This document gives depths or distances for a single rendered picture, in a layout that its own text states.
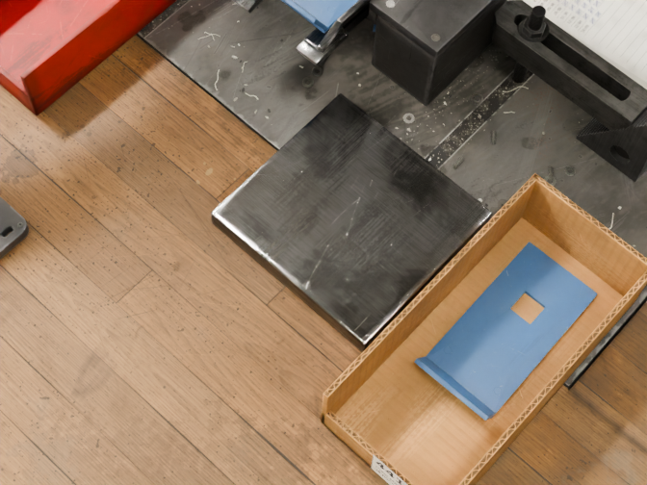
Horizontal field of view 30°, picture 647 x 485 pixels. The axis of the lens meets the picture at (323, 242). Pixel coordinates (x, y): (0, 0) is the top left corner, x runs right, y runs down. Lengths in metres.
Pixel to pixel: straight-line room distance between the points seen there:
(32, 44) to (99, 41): 0.07
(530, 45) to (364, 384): 0.31
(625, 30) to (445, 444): 0.40
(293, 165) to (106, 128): 0.17
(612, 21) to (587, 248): 0.21
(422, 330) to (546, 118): 0.23
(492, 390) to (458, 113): 0.26
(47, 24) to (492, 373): 0.50
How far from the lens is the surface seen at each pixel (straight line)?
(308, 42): 1.00
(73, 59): 1.07
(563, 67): 1.02
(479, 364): 0.96
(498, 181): 1.04
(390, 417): 0.95
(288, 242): 0.98
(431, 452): 0.94
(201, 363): 0.96
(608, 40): 1.08
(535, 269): 1.00
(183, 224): 1.01
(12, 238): 1.02
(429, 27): 1.02
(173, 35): 1.11
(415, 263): 0.98
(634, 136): 1.02
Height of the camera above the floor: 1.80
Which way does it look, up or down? 64 degrees down
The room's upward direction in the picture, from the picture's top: 4 degrees clockwise
